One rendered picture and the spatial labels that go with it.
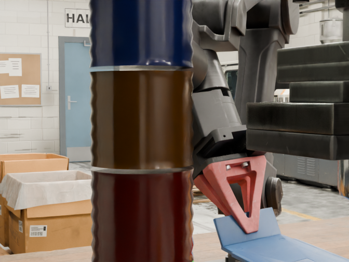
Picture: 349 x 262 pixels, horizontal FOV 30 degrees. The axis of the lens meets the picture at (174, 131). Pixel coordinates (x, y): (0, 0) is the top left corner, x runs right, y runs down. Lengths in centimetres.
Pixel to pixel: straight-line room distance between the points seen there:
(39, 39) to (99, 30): 1126
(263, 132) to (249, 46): 48
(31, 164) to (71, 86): 708
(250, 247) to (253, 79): 33
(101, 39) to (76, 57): 1136
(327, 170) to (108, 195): 783
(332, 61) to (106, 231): 28
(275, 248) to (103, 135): 44
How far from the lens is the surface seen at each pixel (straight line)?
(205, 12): 72
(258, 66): 93
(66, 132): 1154
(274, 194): 88
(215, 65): 72
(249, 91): 92
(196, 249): 106
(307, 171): 838
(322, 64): 48
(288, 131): 46
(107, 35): 23
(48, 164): 457
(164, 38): 22
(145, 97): 22
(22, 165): 452
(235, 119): 69
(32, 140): 1144
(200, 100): 68
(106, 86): 22
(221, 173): 66
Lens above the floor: 115
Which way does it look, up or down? 3 degrees down
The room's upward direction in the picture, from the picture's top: straight up
